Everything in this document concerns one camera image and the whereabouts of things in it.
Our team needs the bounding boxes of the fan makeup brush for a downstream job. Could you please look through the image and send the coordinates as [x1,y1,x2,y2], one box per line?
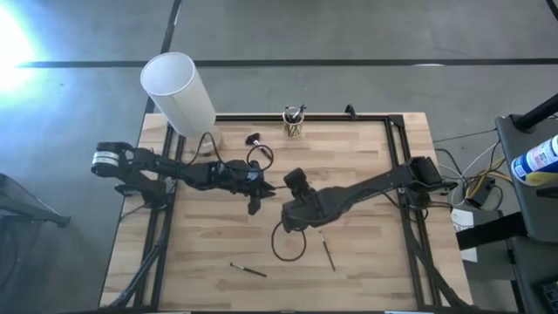
[244,132,275,163]

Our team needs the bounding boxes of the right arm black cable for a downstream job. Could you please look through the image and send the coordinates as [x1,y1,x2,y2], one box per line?
[270,220,308,263]

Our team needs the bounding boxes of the black strap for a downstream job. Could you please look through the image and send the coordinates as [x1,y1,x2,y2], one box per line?
[455,212,528,251]

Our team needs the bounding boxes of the grey cart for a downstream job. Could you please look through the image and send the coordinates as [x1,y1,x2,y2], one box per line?
[494,113,558,314]

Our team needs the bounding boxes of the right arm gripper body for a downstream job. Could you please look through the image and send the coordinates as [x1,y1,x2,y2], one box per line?
[281,189,337,231]

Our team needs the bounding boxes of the clear glass cup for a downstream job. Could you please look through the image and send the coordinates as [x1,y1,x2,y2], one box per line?
[282,106,305,140]

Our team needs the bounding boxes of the thick makeup brush silver ferrule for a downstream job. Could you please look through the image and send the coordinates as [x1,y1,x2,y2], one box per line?
[291,104,308,126]

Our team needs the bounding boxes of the thin grey cable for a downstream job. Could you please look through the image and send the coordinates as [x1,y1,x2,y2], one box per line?
[432,127,499,144]

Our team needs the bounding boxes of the grey metal stand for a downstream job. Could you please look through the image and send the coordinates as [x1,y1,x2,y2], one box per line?
[0,173,71,229]

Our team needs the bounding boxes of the white paper sheet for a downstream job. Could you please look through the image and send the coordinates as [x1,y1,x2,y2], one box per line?
[451,208,480,263]

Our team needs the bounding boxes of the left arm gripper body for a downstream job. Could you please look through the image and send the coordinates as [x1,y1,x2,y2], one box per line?
[222,160,252,194]

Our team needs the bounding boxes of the blue white spray can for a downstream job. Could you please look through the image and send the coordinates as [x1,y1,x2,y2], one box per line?
[510,133,558,188]

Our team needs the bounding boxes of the black pole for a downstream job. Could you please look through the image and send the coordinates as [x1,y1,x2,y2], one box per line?
[512,93,558,132]

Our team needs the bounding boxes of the white shade wooden base lamp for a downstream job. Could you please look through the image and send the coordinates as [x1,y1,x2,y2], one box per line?
[139,51,226,157]

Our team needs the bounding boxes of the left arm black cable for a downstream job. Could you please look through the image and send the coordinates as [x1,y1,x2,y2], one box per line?
[186,131,276,172]

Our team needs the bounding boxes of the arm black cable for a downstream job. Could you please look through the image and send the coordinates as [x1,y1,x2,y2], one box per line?
[186,131,276,172]
[270,220,308,263]

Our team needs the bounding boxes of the black power adapter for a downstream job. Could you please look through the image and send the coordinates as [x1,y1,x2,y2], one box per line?
[465,177,498,209]

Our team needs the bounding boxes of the black aluminium frame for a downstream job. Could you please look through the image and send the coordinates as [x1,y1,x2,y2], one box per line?
[106,113,471,312]

